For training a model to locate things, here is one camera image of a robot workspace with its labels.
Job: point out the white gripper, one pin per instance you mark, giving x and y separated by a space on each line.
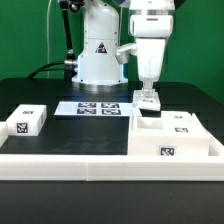
151 33

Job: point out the white cabinet body box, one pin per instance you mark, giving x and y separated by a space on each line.
147 137

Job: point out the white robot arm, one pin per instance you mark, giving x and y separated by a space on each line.
101 60

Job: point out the white cabinet top block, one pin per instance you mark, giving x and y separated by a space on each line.
27 120

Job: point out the white marker sheet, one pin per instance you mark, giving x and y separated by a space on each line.
105 109

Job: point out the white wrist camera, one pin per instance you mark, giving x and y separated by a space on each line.
124 52

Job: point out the white fence frame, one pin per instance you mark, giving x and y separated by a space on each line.
110 168

